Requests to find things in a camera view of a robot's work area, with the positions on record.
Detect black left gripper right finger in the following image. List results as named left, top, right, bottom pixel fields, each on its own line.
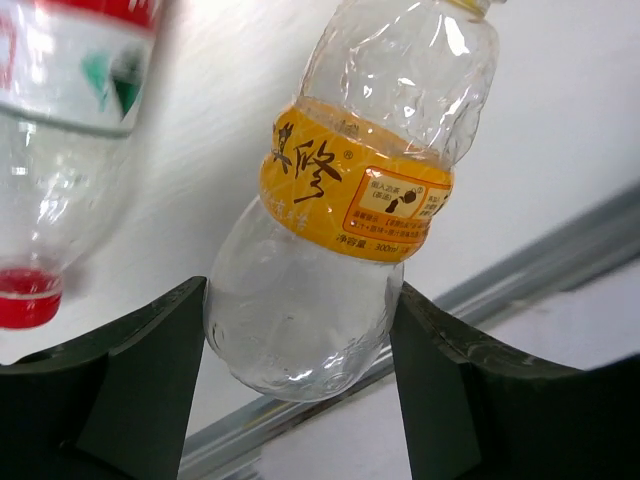
left=391, top=285, right=639, bottom=479

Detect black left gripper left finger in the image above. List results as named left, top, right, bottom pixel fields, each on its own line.
left=1, top=276, right=206, bottom=479

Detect clear bottle orange label yellow cap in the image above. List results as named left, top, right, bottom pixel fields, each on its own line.
left=205, top=1, right=499, bottom=402

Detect clear bottle red label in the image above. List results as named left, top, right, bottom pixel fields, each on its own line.
left=1, top=1, right=163, bottom=330

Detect aluminium table frame rail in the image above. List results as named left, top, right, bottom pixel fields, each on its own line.
left=178, top=182, right=640, bottom=480

